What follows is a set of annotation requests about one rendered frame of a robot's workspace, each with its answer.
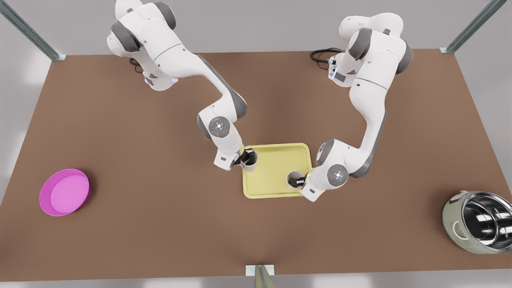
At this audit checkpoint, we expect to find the white IKEA cup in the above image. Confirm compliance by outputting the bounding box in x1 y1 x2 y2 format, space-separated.
242 150 258 173
286 171 306 190

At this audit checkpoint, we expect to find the yellow rectangular tray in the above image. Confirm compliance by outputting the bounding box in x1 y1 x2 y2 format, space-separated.
241 143 313 199

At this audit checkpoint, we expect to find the pink round bowl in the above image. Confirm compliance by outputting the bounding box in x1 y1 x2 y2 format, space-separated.
39 168 91 217

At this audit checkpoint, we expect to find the silver frame post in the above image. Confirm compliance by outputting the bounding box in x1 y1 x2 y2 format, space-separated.
245 264 276 288
0 0 67 61
439 0 507 54

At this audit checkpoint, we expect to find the steel pot with handles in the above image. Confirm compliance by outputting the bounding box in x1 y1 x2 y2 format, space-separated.
442 191 512 255

